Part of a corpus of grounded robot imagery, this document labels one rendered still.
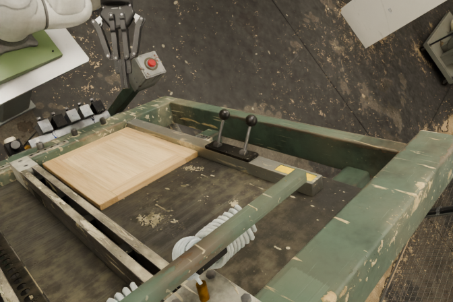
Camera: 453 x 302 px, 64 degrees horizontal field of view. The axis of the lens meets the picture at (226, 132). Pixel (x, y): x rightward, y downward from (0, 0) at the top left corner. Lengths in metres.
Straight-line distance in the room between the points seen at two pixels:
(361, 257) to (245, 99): 2.65
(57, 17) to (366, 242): 1.44
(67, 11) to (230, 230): 1.38
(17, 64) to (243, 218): 1.45
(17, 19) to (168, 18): 1.77
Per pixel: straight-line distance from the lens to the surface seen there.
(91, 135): 1.58
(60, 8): 1.69
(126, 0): 0.94
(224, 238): 0.48
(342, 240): 0.70
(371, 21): 4.79
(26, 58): 1.81
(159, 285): 0.44
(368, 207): 0.78
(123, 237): 0.85
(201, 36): 3.27
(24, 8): 1.62
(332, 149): 1.18
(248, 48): 3.51
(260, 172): 1.06
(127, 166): 1.29
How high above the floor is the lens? 2.38
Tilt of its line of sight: 53 degrees down
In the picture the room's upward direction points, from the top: 59 degrees clockwise
